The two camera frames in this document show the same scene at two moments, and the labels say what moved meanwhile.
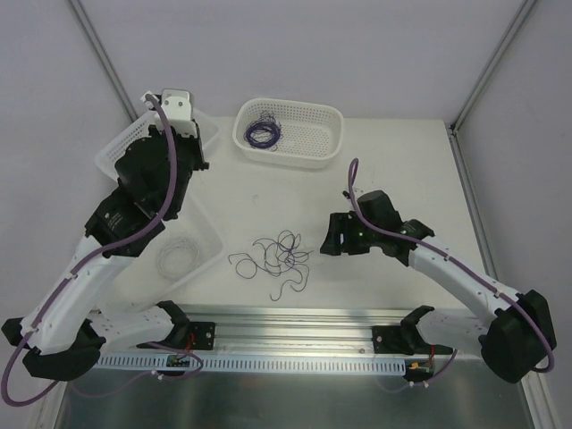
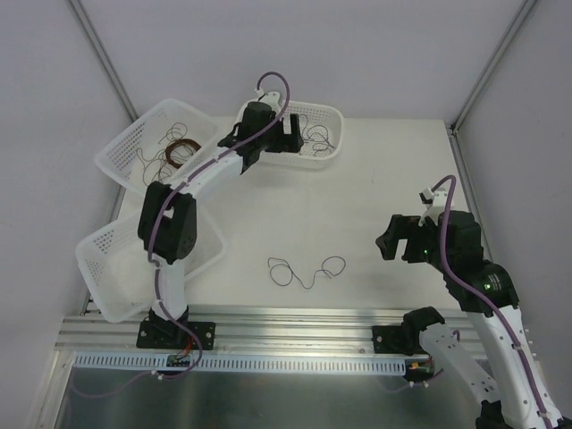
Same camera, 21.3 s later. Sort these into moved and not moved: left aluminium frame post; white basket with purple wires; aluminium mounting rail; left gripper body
Moved: left gripper body
Not moved: aluminium mounting rail; left aluminium frame post; white basket with purple wires
